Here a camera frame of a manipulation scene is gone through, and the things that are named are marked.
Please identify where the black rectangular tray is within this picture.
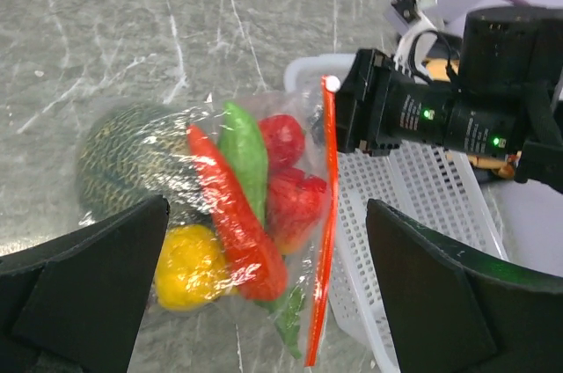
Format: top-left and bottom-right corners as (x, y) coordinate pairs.
(468, 156), (515, 185)

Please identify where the white plastic perforated basket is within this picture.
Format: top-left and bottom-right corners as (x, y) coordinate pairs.
(282, 53), (511, 373)

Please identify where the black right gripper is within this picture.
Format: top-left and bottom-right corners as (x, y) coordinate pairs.
(334, 5), (562, 190)

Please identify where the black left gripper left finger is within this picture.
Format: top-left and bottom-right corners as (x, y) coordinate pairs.
(1, 195), (170, 372)

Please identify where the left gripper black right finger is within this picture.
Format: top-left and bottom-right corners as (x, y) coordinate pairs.
(365, 199), (562, 372)

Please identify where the green netted melon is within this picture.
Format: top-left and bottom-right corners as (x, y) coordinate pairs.
(76, 102), (211, 227)

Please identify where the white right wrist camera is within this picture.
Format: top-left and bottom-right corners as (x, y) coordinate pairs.
(385, 0), (459, 84)

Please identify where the red orange mango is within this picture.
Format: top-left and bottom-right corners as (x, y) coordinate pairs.
(258, 114), (305, 172)

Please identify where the green bitter gourd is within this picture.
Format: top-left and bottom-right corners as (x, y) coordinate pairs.
(218, 102), (268, 226)

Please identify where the clear zip top bag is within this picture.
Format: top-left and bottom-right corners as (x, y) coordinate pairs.
(76, 91), (338, 365)

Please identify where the orange carrot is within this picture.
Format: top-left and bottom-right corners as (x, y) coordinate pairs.
(186, 123), (309, 361)

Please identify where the yellow bell pepper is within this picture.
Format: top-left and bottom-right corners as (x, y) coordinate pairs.
(154, 224), (237, 311)

